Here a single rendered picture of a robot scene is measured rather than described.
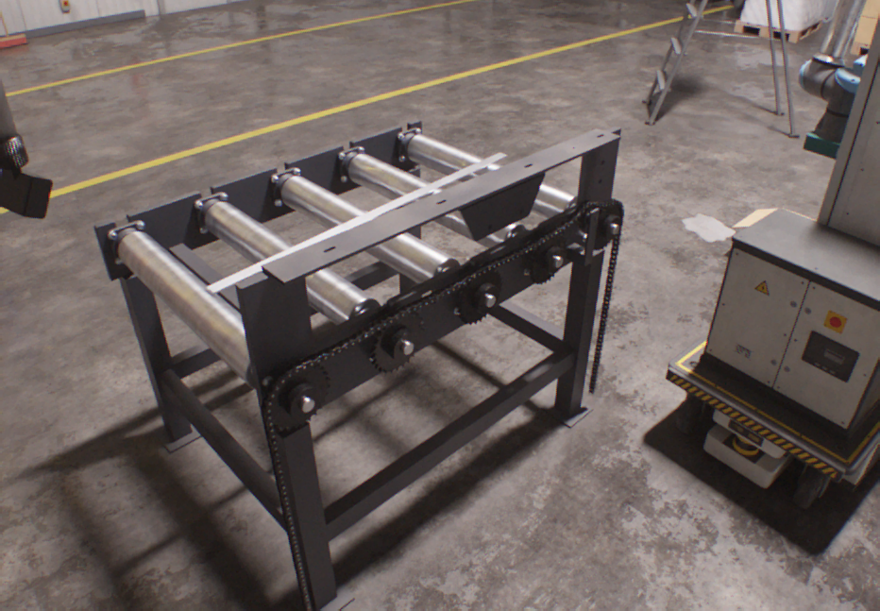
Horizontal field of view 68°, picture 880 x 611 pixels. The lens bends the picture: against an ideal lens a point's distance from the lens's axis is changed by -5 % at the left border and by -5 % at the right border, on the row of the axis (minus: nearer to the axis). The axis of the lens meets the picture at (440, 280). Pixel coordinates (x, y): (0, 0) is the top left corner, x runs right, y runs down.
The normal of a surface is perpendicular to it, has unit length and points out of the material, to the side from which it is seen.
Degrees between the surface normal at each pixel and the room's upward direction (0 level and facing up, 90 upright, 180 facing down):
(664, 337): 0
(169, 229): 90
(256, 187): 90
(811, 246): 0
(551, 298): 0
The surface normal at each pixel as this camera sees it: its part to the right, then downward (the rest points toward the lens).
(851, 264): 0.00, -0.84
